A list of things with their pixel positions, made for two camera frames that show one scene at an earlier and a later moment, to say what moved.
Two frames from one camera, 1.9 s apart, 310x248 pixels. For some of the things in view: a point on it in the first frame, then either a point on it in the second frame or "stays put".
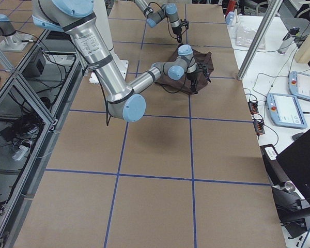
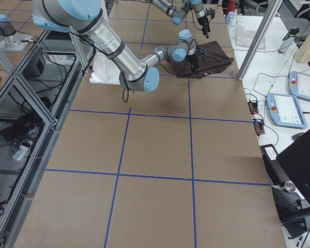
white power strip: x=20 y=153 stays put
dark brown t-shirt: x=200 y=77 → x=211 y=58
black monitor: x=301 y=162 stays put
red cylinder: x=231 y=6 stays put
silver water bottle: x=288 y=40 stays put
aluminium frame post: x=267 y=19 stays put
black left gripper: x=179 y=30 → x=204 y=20
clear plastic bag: x=245 y=37 stays put
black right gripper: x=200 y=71 → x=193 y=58
